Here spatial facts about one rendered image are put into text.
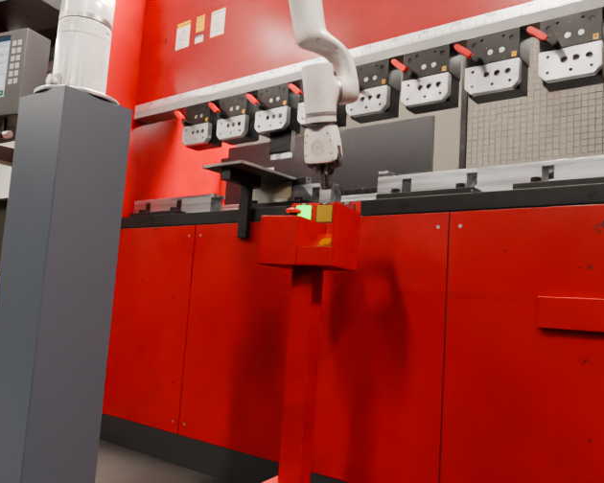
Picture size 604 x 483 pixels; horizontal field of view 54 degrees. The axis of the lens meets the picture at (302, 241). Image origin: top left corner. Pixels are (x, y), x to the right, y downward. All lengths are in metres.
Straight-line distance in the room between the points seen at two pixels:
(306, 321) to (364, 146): 1.25
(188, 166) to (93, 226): 1.60
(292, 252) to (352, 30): 0.90
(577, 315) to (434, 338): 0.35
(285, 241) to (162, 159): 1.51
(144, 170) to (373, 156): 1.03
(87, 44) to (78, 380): 0.76
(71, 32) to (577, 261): 1.25
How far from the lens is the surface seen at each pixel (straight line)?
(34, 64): 2.75
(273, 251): 1.46
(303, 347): 1.46
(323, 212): 1.58
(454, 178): 1.73
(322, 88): 1.62
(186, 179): 2.95
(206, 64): 2.52
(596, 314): 1.42
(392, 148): 2.49
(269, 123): 2.16
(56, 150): 1.38
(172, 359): 2.21
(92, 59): 1.51
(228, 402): 2.01
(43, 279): 1.35
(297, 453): 1.50
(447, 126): 4.16
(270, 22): 2.33
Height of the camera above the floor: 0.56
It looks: 6 degrees up
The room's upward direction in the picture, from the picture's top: 4 degrees clockwise
